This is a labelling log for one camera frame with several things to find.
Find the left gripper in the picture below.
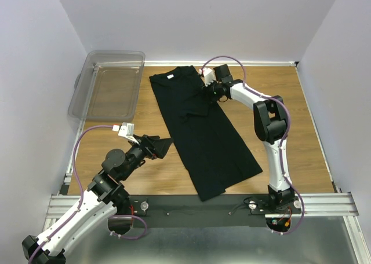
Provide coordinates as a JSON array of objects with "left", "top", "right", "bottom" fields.
[{"left": 121, "top": 134, "right": 173, "bottom": 180}]

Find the black t-shirt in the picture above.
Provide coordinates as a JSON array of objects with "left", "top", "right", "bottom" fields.
[{"left": 150, "top": 66, "right": 262, "bottom": 201}]

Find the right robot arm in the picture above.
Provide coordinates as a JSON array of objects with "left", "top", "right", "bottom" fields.
[{"left": 199, "top": 64, "right": 295, "bottom": 213}]

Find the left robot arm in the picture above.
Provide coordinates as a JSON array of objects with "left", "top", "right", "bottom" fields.
[{"left": 22, "top": 135, "right": 173, "bottom": 263}]

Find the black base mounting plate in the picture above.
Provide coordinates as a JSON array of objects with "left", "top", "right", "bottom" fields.
[{"left": 127, "top": 194, "right": 301, "bottom": 229}]

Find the clear plastic bin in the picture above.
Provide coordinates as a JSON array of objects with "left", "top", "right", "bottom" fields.
[{"left": 68, "top": 50, "right": 146, "bottom": 122}]

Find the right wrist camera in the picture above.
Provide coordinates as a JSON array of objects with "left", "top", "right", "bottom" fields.
[{"left": 199, "top": 67, "right": 216, "bottom": 86}]

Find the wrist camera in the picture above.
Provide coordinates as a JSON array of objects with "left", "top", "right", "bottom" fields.
[
  {"left": 199, "top": 67, "right": 216, "bottom": 86},
  {"left": 112, "top": 122, "right": 137, "bottom": 143}
]

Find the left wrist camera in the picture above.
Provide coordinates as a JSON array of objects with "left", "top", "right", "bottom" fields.
[{"left": 112, "top": 122, "right": 137, "bottom": 143}]

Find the aluminium front frame rail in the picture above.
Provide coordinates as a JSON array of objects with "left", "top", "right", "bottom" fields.
[{"left": 22, "top": 190, "right": 358, "bottom": 263}]

